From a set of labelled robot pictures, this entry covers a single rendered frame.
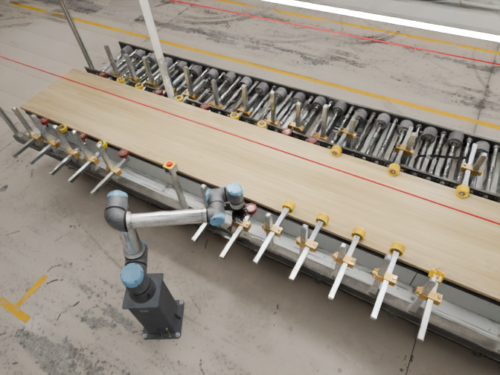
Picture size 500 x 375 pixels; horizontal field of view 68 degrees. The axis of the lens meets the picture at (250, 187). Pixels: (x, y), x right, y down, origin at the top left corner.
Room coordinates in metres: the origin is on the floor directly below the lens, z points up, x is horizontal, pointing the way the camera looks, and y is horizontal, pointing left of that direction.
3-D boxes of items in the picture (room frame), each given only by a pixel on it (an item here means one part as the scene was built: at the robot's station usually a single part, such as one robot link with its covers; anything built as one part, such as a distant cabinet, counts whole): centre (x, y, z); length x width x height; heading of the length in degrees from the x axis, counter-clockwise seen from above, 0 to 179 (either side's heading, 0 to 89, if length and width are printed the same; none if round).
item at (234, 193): (1.38, 0.09, 1.31); 0.10 x 0.09 x 0.12; 93
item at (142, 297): (1.17, 0.84, 0.65); 0.19 x 0.19 x 0.10
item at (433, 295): (0.77, -0.94, 0.95); 0.13 x 0.06 x 0.05; 56
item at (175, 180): (1.77, 0.53, 0.93); 0.05 x 0.04 x 0.45; 56
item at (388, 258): (0.92, -0.72, 0.93); 0.03 x 0.03 x 0.48; 56
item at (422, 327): (0.69, -0.91, 0.95); 0.36 x 0.03 x 0.03; 146
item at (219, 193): (1.36, 0.21, 1.32); 0.12 x 0.12 x 0.09; 3
